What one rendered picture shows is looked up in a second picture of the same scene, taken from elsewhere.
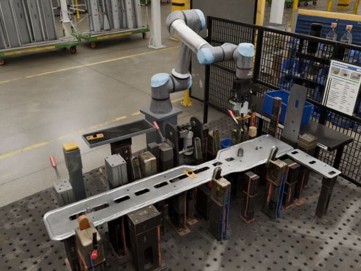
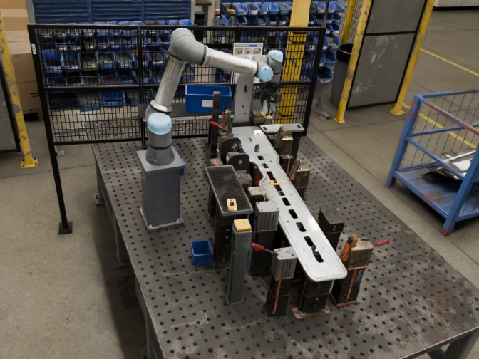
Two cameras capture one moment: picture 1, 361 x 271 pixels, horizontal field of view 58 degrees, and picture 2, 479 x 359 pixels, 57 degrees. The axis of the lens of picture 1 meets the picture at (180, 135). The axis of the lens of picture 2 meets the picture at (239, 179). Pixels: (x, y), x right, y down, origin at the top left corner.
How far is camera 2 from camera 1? 226 cm
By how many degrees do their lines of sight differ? 64
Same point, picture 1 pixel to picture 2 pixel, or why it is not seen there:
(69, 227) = (333, 263)
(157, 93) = (168, 139)
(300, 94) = (247, 80)
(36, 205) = (192, 343)
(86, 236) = (364, 243)
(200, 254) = not seen: hidden behind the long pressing
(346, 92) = not seen: hidden behind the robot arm
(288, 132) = (239, 117)
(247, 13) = not seen: outside the picture
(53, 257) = (291, 328)
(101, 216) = (322, 242)
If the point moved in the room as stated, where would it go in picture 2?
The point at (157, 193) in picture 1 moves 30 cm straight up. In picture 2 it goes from (299, 206) to (308, 155)
